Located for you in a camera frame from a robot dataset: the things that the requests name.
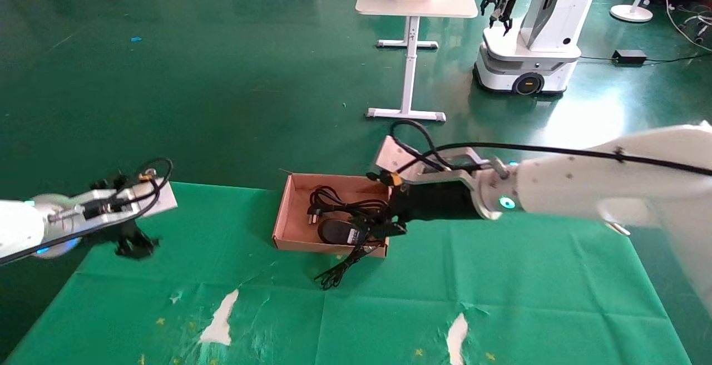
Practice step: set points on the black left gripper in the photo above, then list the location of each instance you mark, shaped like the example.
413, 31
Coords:
114, 230

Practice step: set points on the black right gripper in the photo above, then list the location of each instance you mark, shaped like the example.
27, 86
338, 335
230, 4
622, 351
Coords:
434, 202

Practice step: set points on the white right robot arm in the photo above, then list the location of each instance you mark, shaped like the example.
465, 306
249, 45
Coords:
601, 187

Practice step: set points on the open brown cardboard box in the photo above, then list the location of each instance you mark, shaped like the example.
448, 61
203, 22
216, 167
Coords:
295, 209

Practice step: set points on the green tablecloth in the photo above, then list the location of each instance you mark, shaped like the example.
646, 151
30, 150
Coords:
389, 309

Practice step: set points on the white height-adjustable table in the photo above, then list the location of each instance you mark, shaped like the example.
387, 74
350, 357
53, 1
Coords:
414, 3

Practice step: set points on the silver table clip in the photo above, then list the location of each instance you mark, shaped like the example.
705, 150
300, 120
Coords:
620, 228

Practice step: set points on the white wheeled background robot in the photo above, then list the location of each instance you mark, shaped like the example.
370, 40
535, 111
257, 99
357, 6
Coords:
534, 37

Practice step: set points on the black power brick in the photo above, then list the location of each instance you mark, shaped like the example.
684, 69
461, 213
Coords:
629, 57

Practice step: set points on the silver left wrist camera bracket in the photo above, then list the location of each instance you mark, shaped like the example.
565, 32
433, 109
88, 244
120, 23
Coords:
161, 201

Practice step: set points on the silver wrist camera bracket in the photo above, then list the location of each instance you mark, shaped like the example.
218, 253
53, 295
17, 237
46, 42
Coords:
392, 156
161, 201

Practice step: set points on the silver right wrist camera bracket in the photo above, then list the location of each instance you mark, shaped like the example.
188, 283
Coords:
392, 156

